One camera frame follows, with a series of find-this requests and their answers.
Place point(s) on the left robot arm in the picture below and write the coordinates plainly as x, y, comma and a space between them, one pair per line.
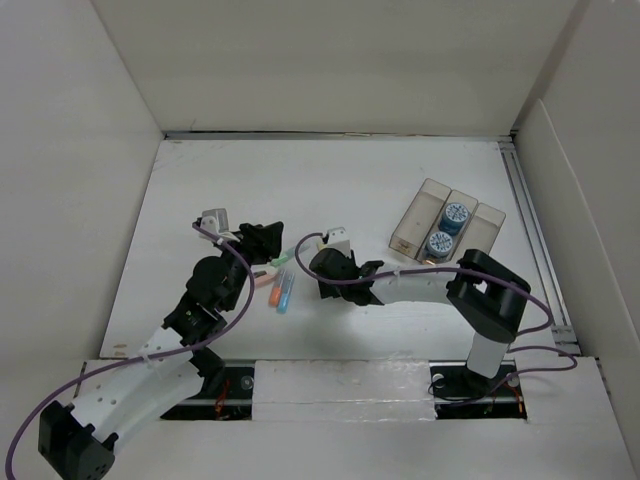
81, 439

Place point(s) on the blue patterned tape roll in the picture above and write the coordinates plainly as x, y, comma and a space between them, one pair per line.
439, 245

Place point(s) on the clear three-compartment organizer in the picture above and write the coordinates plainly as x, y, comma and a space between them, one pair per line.
422, 217

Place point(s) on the green highlighter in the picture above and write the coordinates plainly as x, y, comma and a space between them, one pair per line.
283, 258

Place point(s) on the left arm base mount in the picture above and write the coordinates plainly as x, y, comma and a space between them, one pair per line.
224, 396

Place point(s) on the orange highlighter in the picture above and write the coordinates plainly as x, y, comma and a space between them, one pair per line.
277, 287

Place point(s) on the aluminium rail right side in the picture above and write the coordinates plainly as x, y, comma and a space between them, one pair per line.
562, 331

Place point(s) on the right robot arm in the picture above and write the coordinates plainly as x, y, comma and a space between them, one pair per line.
491, 299

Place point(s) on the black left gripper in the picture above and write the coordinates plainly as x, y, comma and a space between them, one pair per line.
259, 241

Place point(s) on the pink eraser block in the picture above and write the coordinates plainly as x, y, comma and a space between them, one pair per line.
264, 276

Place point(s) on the blue highlighter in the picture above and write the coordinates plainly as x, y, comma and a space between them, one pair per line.
286, 290

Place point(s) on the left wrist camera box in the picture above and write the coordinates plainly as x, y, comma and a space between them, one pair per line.
215, 221

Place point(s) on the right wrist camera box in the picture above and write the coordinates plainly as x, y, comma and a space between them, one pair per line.
338, 239

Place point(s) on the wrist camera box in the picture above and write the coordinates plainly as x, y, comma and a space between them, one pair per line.
338, 239
215, 221

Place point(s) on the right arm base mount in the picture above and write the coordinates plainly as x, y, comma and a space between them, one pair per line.
460, 394

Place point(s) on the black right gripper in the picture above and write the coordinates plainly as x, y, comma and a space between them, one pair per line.
327, 289

